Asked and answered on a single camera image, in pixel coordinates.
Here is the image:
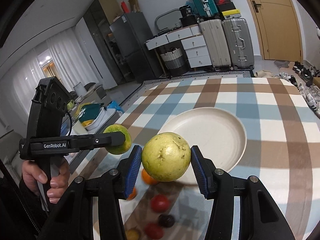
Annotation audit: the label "woven laundry basket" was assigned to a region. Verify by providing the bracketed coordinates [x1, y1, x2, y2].
[161, 48, 185, 69]

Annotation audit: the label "plaid checkered tablecloth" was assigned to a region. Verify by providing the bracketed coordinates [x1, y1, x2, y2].
[69, 77, 319, 239]

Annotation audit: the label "brown longan with stem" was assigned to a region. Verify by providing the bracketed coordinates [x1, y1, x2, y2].
[125, 228, 141, 240]

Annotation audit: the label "white drawer desk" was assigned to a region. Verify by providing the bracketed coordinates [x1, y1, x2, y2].
[145, 25, 212, 77]

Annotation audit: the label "small orange mandarin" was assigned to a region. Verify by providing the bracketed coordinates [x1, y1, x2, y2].
[127, 187, 137, 200]

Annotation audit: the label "cream round plate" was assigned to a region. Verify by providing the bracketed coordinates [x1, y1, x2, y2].
[159, 107, 247, 172]

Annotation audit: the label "silver hard suitcase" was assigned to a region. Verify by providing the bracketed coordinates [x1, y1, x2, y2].
[222, 18, 254, 70]

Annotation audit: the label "person's left hand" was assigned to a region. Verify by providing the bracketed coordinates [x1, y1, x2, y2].
[22, 160, 70, 204]

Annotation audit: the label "red tomato near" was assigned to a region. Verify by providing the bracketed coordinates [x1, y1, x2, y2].
[144, 223, 164, 239]

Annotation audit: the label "green-yellow lime fruit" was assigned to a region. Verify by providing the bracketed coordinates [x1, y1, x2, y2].
[103, 124, 132, 155]

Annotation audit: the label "red tomato far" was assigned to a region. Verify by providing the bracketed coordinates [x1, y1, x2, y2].
[150, 194, 170, 213]

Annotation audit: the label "wooden yellow door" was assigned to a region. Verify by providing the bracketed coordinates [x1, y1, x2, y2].
[247, 0, 303, 62]

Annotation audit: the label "dark plum on table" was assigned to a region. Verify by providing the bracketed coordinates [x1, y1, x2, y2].
[158, 214, 175, 228]

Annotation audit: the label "stacked shoe boxes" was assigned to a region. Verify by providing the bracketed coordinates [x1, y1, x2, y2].
[214, 0, 241, 20]

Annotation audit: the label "large orange mandarin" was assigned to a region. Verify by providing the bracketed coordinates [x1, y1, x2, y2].
[141, 169, 159, 185]

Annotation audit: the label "red tomato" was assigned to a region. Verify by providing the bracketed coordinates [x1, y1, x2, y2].
[150, 194, 170, 213]
[144, 223, 164, 239]

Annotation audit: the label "white curtains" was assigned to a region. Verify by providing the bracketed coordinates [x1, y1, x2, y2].
[1, 28, 99, 136]

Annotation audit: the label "beige hard suitcase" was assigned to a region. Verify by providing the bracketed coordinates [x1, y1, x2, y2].
[199, 19, 231, 68]

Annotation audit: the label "black glass cabinet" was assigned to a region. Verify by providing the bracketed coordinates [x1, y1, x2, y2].
[84, 0, 126, 85]

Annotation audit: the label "yellow-green guava fruit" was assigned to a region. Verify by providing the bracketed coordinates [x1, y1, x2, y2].
[142, 132, 191, 182]

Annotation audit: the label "dark grey refrigerator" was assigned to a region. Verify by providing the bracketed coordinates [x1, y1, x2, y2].
[110, 12, 163, 83]

